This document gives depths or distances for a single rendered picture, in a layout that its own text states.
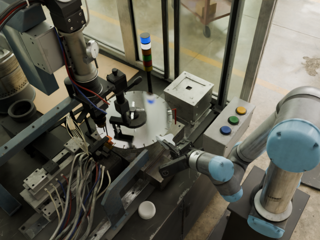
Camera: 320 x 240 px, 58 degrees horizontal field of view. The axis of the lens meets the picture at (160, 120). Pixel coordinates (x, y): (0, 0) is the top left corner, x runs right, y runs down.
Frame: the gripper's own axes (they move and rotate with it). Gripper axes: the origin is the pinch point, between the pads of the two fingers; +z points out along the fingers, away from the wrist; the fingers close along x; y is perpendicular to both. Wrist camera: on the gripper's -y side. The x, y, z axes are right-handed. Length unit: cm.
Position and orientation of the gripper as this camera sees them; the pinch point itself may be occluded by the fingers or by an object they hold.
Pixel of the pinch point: (161, 151)
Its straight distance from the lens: 120.8
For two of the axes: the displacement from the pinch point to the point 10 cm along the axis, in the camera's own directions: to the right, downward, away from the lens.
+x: -3.8, -8.5, -3.6
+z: -5.4, -1.2, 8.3
